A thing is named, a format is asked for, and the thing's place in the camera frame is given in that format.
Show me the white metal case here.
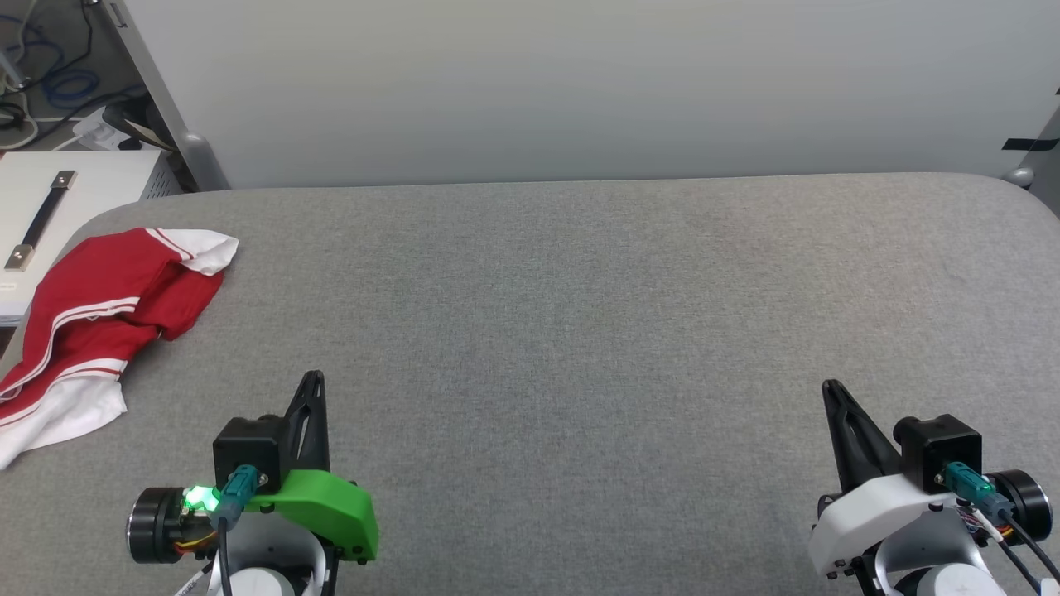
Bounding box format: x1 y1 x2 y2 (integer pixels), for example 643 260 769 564
0 149 181 325

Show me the grey partition post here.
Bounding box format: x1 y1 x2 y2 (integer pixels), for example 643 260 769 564
1002 87 1060 218
104 0 231 191

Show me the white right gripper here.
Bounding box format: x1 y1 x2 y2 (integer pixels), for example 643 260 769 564
807 379 953 580

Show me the red white basketball jersey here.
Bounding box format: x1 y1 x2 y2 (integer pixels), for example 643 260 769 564
0 228 239 471

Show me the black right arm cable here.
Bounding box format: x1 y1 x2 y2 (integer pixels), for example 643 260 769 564
944 462 1060 593

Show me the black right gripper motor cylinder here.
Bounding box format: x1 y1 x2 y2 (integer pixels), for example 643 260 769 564
985 469 1054 546

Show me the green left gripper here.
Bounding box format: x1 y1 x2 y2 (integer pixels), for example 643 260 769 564
244 371 380 565

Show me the blue cable bundle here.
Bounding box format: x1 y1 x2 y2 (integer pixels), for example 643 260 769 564
0 12 102 110

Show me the black case handle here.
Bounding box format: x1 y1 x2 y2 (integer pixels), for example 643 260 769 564
4 170 78 272

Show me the white power strip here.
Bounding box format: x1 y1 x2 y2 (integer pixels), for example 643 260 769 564
73 103 135 151

